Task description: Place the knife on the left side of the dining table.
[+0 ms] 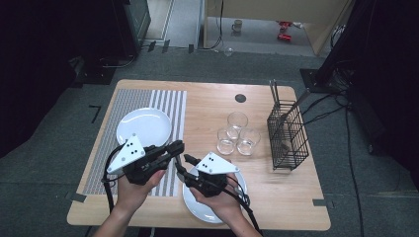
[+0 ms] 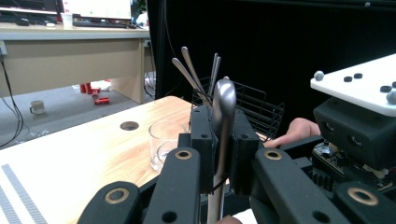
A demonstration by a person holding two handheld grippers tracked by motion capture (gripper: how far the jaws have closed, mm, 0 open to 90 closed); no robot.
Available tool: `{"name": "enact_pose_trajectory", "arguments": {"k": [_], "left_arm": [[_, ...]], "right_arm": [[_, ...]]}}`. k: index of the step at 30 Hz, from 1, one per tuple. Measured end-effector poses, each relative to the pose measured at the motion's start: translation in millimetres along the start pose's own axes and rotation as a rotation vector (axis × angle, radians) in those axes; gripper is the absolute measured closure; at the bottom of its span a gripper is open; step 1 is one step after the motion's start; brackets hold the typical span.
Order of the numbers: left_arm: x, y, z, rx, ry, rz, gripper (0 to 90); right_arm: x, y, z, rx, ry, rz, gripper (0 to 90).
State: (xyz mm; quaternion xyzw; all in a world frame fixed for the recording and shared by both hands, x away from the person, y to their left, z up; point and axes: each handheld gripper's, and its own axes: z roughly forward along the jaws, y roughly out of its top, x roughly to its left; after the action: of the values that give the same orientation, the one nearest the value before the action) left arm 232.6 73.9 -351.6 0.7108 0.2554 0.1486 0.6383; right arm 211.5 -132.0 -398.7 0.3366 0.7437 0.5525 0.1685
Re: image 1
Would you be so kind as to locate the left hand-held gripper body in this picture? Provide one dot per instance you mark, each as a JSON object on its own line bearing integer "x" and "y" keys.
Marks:
{"x": 141, "y": 168}

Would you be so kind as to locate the small clear glass globe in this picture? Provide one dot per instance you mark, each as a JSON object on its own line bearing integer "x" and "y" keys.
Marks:
{"x": 228, "y": 51}

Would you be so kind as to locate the grey tape piece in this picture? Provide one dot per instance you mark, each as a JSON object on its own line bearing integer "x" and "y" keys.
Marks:
{"x": 78, "y": 197}
{"x": 318, "y": 202}

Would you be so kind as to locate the person's right hand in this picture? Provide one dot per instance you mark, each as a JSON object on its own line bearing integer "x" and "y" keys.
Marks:
{"x": 224, "y": 207}

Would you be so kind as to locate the white round plate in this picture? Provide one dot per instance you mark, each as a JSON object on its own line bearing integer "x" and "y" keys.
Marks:
{"x": 145, "y": 125}
{"x": 197, "y": 210}

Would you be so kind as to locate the small white object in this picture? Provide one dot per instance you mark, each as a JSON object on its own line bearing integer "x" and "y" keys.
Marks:
{"x": 297, "y": 25}

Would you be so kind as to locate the grey white striped placemat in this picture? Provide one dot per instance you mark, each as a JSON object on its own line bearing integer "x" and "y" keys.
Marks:
{"x": 108, "y": 108}

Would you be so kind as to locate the person's left hand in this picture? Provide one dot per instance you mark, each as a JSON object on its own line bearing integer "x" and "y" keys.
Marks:
{"x": 131, "y": 196}

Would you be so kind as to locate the clear drinking glass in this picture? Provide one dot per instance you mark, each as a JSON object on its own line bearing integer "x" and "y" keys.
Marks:
{"x": 248, "y": 141}
{"x": 226, "y": 144}
{"x": 237, "y": 120}

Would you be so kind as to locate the dark glass-fronted cabinet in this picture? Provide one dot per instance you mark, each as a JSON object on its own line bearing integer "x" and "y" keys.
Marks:
{"x": 140, "y": 19}

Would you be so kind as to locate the black metal stand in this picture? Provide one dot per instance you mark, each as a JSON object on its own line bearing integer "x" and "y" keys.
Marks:
{"x": 309, "y": 79}

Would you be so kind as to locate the black equipment base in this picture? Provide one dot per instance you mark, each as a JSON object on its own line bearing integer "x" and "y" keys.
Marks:
{"x": 92, "y": 74}

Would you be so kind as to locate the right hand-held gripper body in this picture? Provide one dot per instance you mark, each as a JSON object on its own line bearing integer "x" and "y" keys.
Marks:
{"x": 207, "y": 186}

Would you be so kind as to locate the black curtain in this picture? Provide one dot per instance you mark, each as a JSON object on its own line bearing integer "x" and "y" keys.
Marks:
{"x": 395, "y": 82}
{"x": 39, "y": 65}

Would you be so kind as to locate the beige mug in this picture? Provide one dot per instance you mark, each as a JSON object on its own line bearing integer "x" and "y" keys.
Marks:
{"x": 237, "y": 25}

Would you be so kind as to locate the black round table grommet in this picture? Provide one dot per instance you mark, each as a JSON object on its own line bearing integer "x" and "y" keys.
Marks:
{"x": 240, "y": 98}

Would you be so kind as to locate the red plastic object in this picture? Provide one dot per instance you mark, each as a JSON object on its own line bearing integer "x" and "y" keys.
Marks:
{"x": 285, "y": 24}

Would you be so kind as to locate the dark metal cutlery piece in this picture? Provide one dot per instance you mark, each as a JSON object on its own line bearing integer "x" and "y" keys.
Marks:
{"x": 272, "y": 92}
{"x": 277, "y": 94}

